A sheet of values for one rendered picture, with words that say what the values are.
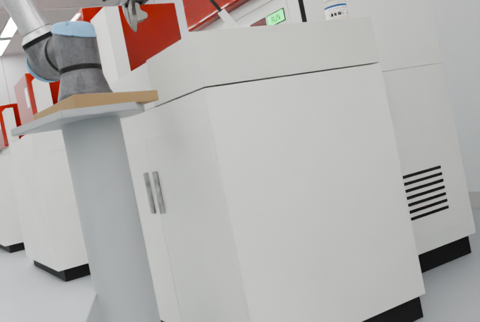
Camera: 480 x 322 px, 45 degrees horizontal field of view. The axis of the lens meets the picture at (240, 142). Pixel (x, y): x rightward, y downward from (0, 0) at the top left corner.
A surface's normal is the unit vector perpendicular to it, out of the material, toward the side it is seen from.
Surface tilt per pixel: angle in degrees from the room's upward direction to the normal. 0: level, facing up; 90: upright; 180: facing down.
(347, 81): 90
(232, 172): 90
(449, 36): 90
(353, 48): 90
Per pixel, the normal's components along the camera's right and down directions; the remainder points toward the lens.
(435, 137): 0.49, -0.09
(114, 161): 0.72, -0.14
